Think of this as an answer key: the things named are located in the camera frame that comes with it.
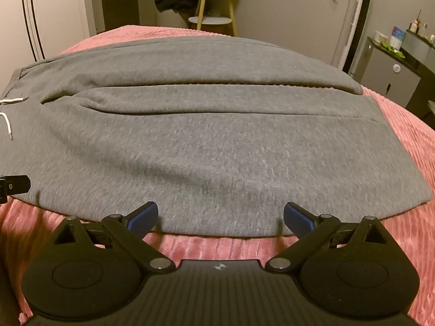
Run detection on green leafy item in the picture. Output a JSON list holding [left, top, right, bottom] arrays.
[[380, 41, 407, 59]]

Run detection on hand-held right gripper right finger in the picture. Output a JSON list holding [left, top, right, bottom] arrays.
[[264, 201, 390, 274]]

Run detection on dark door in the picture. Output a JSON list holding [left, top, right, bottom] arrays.
[[100, 0, 141, 34]]

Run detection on gray cabinet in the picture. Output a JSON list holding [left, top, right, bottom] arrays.
[[357, 36, 435, 109]]

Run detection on wooden side table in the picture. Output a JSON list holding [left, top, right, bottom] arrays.
[[185, 0, 241, 37]]

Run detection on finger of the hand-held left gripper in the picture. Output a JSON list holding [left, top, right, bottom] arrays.
[[0, 175, 32, 205]]

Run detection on gray pants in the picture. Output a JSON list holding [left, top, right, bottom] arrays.
[[0, 36, 434, 239]]

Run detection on small bottles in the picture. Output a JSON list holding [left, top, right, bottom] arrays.
[[409, 11, 433, 40]]

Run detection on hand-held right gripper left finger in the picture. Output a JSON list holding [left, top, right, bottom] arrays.
[[48, 201, 176, 275]]

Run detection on white tower fan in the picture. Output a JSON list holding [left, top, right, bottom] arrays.
[[339, 0, 374, 76]]

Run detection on white wardrobe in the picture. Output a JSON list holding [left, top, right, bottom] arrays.
[[0, 0, 104, 85]]

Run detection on pink ribbed blanket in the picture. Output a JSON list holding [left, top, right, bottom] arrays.
[[0, 24, 435, 326]]

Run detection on blue box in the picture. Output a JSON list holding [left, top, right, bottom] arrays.
[[390, 26, 407, 50]]

